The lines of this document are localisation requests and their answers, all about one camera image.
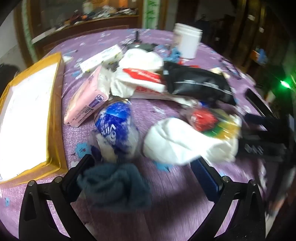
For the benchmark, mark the clutter on cabinet shelf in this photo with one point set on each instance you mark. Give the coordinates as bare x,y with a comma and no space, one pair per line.
97,14

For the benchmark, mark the wooden glass cabinet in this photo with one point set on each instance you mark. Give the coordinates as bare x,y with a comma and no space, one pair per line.
92,23

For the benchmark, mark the yellow taped cardboard box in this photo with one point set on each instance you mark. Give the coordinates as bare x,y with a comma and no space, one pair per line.
27,111

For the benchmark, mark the purple floral tablecloth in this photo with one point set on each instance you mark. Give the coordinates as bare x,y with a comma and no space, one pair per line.
161,208

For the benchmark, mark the light blue cloth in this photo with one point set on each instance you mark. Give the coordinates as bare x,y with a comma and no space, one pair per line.
174,54

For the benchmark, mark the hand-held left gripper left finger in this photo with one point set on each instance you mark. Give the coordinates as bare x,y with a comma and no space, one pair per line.
76,172

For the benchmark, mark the eyeglasses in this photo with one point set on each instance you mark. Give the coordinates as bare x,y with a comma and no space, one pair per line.
227,67

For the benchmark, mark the large white cloth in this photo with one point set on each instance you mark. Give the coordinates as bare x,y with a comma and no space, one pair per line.
175,139

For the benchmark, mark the bamboo painting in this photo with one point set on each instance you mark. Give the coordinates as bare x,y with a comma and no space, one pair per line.
150,14

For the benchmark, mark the black pouch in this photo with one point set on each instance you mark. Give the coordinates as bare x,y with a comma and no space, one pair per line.
196,83

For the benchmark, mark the blue white tissue pack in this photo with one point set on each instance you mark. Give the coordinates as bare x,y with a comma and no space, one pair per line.
115,125

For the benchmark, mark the dark wooden furniture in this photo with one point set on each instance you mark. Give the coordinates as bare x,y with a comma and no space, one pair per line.
249,27

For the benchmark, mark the red white wipes pack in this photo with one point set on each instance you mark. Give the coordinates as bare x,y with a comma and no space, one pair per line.
143,75

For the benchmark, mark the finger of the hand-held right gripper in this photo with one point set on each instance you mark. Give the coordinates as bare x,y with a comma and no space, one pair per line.
261,147
260,103

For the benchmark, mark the white plastic jar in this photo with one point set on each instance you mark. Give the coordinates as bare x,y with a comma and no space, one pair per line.
188,44

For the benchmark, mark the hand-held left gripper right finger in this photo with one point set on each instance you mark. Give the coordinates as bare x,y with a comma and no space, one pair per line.
204,179

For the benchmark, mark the pink tissue pack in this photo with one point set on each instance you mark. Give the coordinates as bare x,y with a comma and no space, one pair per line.
85,99

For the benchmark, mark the lemon print tissue pack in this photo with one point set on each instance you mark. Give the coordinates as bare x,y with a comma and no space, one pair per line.
99,58

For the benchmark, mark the colourful sponge pack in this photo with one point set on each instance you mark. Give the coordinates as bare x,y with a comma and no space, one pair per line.
208,120

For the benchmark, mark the black electric motor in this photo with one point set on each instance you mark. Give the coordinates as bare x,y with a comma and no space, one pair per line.
143,47

